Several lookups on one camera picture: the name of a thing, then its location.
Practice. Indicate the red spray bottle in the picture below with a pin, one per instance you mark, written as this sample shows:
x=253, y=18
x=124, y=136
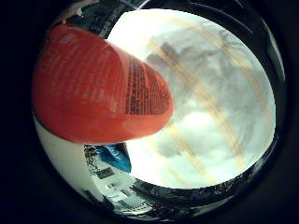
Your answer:
x=93, y=90

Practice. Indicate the blue cloth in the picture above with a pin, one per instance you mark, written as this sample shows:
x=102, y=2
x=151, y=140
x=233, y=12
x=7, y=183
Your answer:
x=116, y=157

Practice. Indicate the white tablecloth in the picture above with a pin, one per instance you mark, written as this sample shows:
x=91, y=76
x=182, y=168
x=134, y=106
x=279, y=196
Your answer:
x=211, y=102

